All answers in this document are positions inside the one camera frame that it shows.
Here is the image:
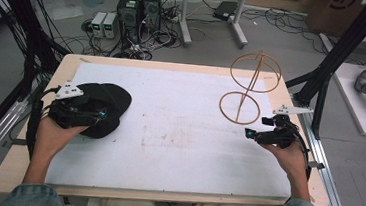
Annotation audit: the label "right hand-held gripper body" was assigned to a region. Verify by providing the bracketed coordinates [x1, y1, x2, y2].
[254, 103, 315, 152]

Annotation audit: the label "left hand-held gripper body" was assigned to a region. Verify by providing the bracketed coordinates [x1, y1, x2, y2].
[46, 79, 107, 133]

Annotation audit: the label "black cap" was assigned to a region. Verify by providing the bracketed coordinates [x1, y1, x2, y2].
[73, 80, 134, 142]

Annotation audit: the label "person's right hand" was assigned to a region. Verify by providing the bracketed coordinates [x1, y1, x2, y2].
[257, 140, 313, 183]

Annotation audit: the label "person's left hand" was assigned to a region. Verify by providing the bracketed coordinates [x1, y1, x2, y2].
[34, 114, 90, 163]

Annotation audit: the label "white table mat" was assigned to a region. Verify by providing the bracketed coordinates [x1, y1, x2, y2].
[43, 59, 302, 206]

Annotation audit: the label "white floor board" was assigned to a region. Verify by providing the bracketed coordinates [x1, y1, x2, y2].
[327, 61, 366, 138]

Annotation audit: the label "grey power supply unit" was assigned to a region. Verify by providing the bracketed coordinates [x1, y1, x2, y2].
[101, 11, 120, 41]
[88, 11, 109, 39]

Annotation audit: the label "left denim sleeve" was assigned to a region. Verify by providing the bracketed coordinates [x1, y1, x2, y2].
[0, 179, 81, 206]

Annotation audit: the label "large black computer tower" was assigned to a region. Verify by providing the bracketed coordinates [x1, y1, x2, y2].
[113, 0, 146, 44]

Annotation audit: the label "grey metal table leg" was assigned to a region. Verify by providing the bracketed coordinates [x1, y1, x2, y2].
[174, 0, 196, 48]
[227, 0, 253, 50]

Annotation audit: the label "small black computer tower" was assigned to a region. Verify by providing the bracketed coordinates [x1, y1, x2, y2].
[139, 0, 164, 33]

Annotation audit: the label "flat black device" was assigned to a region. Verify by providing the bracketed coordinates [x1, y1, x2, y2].
[211, 0, 240, 23]

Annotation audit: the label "large cardboard box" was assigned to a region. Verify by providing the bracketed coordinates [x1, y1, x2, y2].
[302, 0, 366, 41]

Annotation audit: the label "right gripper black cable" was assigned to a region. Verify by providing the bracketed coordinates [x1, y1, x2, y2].
[288, 123, 317, 181]

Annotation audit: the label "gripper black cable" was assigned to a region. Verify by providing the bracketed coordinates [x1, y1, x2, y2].
[288, 123, 317, 181]
[23, 84, 62, 161]

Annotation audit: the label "wooden ring hat stand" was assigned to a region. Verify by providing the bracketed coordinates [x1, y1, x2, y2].
[216, 46, 284, 128]

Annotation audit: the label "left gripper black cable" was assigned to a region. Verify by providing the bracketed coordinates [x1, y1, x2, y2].
[23, 84, 62, 161]

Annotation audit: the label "tangle of floor cables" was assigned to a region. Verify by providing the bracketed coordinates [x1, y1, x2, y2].
[78, 0, 185, 64]

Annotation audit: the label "black frame with cables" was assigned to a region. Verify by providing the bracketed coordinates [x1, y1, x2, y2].
[0, 0, 77, 171]

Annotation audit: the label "loose black floor cables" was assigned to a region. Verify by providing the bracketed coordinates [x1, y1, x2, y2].
[239, 5, 333, 56]

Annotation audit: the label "black frame post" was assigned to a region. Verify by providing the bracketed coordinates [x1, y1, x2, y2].
[281, 0, 366, 144]

